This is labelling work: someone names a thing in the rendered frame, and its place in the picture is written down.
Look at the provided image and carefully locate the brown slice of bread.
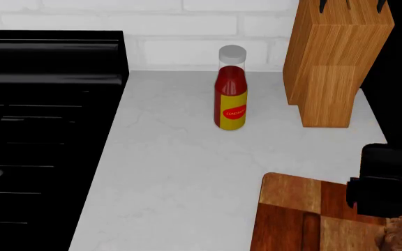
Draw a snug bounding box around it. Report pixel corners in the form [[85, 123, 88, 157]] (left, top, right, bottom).
[[377, 214, 402, 251]]

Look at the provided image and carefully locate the red condiment bottle yellow label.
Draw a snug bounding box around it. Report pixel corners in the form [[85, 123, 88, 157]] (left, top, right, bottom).
[[213, 44, 249, 132]]

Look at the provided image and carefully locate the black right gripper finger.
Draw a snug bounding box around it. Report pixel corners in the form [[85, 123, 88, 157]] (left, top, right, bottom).
[[345, 176, 402, 218]]

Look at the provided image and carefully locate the wooden patchwork cutting board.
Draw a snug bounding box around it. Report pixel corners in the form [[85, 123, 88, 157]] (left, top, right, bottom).
[[249, 172, 402, 251]]

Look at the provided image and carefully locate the wooden knife block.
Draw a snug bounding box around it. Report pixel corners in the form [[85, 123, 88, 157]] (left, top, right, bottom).
[[282, 0, 396, 129]]

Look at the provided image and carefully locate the black kitchen stove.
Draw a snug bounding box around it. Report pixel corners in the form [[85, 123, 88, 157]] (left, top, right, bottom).
[[0, 29, 131, 251]]

